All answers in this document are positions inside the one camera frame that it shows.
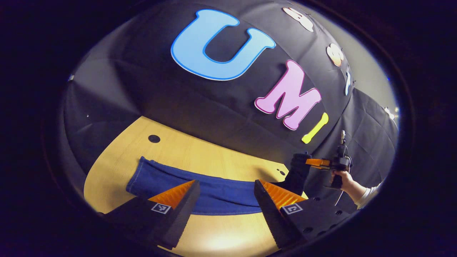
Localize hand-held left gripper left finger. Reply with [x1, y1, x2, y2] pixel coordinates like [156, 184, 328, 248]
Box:
[98, 180, 201, 250]

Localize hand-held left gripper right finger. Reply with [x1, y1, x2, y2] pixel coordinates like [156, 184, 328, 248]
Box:
[254, 180, 352, 248]

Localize blue jeans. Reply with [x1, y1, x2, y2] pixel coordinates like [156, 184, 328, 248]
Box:
[126, 156, 286, 216]

